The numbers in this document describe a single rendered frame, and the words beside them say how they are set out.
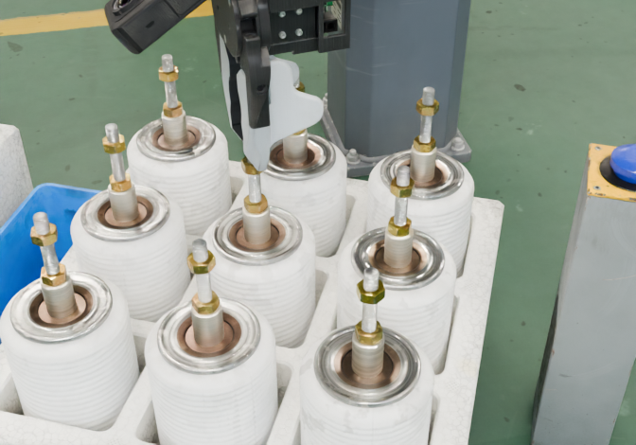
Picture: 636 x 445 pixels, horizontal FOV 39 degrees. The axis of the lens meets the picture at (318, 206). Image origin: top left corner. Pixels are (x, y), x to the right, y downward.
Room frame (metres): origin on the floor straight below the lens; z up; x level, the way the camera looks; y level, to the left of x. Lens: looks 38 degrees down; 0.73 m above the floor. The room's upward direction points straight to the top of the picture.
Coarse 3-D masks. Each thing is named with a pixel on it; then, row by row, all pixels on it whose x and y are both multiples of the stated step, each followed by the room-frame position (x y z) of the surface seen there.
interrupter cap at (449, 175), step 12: (396, 156) 0.69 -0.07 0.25; (408, 156) 0.69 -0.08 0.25; (444, 156) 0.69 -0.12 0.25; (384, 168) 0.67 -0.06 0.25; (396, 168) 0.67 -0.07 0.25; (444, 168) 0.67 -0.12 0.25; (456, 168) 0.67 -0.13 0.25; (384, 180) 0.65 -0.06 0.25; (432, 180) 0.66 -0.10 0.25; (444, 180) 0.66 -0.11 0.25; (456, 180) 0.66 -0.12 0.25; (420, 192) 0.64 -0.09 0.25; (432, 192) 0.64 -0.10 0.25; (444, 192) 0.63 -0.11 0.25
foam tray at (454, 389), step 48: (240, 192) 0.74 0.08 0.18; (192, 240) 0.66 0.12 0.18; (480, 240) 0.66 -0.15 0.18; (192, 288) 0.59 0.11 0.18; (336, 288) 0.59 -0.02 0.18; (480, 288) 0.59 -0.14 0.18; (144, 336) 0.54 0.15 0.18; (480, 336) 0.53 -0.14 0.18; (0, 384) 0.48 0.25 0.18; (144, 384) 0.48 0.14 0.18; (288, 384) 0.50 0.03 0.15; (0, 432) 0.44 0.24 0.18; (48, 432) 0.44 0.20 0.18; (96, 432) 0.44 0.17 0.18; (144, 432) 0.45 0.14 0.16; (288, 432) 0.44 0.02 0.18; (432, 432) 0.47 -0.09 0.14
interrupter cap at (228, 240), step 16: (240, 208) 0.61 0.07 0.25; (272, 208) 0.61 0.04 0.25; (224, 224) 0.59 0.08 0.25; (240, 224) 0.59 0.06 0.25; (272, 224) 0.60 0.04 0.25; (288, 224) 0.59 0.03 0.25; (224, 240) 0.57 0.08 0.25; (240, 240) 0.58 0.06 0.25; (272, 240) 0.58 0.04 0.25; (288, 240) 0.57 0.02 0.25; (224, 256) 0.55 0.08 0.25; (240, 256) 0.55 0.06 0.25; (256, 256) 0.55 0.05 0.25; (272, 256) 0.55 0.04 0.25; (288, 256) 0.55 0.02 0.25
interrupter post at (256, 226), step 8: (248, 216) 0.57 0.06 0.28; (256, 216) 0.57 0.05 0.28; (264, 216) 0.57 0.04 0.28; (248, 224) 0.57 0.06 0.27; (256, 224) 0.57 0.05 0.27; (264, 224) 0.57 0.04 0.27; (248, 232) 0.57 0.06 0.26; (256, 232) 0.57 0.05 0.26; (264, 232) 0.57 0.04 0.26; (248, 240) 0.57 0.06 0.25; (256, 240) 0.57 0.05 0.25; (264, 240) 0.57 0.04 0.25
